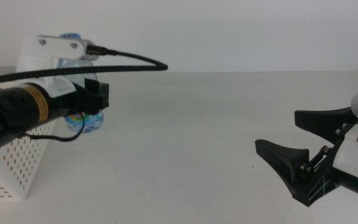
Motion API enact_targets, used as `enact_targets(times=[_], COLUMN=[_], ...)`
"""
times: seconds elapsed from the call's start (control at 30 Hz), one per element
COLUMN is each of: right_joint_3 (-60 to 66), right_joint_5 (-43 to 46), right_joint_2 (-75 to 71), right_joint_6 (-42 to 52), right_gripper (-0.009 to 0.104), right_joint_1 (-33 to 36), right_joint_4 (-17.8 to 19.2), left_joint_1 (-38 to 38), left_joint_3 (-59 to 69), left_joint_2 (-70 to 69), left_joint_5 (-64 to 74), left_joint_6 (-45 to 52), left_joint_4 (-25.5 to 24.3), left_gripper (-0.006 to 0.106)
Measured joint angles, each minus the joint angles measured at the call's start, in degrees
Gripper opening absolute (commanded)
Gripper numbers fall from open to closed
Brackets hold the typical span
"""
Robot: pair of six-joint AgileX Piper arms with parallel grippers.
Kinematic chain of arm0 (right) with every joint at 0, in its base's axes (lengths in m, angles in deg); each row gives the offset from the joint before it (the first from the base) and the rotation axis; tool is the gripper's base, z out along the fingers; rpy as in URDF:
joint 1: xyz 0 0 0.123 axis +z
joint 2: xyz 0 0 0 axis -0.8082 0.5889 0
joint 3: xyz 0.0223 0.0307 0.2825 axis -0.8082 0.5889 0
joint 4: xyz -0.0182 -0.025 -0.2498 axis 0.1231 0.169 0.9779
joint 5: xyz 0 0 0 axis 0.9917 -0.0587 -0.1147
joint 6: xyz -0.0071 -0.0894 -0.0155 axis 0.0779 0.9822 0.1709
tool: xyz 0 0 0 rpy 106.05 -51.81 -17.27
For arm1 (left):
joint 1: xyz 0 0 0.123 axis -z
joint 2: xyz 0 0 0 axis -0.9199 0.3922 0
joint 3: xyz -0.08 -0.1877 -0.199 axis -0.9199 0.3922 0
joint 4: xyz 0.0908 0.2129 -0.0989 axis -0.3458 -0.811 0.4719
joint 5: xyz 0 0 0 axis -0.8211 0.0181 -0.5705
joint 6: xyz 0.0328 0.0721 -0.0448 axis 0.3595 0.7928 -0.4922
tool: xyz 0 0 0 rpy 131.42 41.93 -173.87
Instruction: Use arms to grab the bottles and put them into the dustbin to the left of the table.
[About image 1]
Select clear water bottle blue cap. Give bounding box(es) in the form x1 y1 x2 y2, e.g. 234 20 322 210
56 32 105 134

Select white perforated plastic basket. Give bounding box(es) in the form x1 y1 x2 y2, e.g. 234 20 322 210
0 66 58 200

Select thick black braided cable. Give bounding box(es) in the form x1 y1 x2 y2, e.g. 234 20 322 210
0 45 169 88

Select thin black cable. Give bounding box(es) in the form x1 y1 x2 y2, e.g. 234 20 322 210
25 110 86 142

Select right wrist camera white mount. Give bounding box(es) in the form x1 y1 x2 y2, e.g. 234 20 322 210
333 76 358 179

